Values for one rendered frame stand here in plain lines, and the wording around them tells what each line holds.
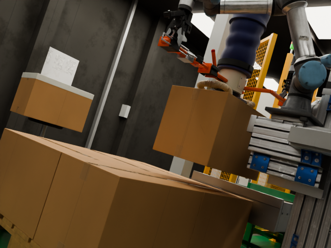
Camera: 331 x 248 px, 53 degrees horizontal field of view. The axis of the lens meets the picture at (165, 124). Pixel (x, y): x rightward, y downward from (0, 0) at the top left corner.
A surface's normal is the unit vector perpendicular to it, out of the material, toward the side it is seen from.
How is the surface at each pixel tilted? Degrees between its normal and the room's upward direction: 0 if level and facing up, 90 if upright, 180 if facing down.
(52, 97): 90
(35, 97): 90
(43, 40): 90
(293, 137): 90
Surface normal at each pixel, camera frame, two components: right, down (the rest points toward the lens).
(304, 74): -0.15, 0.00
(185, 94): -0.62, -0.25
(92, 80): 0.74, 0.17
